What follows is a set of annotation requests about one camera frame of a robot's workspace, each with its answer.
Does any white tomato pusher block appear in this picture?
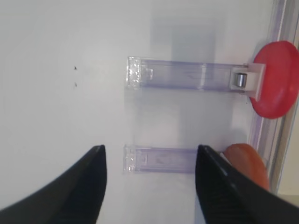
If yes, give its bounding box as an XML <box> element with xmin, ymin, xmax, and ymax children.
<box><xmin>229</xmin><ymin>63</ymin><xmax>266</xmax><ymax>101</ymax></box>

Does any red tomato slice standing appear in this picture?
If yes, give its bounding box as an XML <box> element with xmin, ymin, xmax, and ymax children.
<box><xmin>250</xmin><ymin>41</ymin><xmax>299</xmax><ymax>119</ymax></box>

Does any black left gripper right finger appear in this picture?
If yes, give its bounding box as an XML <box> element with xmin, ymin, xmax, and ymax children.
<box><xmin>197</xmin><ymin>145</ymin><xmax>299</xmax><ymax>224</ymax></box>

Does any clear left bun holder track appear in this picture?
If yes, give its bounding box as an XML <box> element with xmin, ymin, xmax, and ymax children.
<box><xmin>123</xmin><ymin>145</ymin><xmax>197</xmax><ymax>174</ymax></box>

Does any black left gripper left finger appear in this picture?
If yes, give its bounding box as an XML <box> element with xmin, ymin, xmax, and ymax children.
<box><xmin>0</xmin><ymin>145</ymin><xmax>107</xmax><ymax>224</ymax></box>

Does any clear tomato holder track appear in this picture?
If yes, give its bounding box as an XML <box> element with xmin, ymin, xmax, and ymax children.
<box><xmin>126</xmin><ymin>56</ymin><xmax>248</xmax><ymax>92</ymax></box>

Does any bun slice standing left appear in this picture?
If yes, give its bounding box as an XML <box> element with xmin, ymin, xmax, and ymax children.
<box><xmin>223</xmin><ymin>143</ymin><xmax>270</xmax><ymax>191</ymax></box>

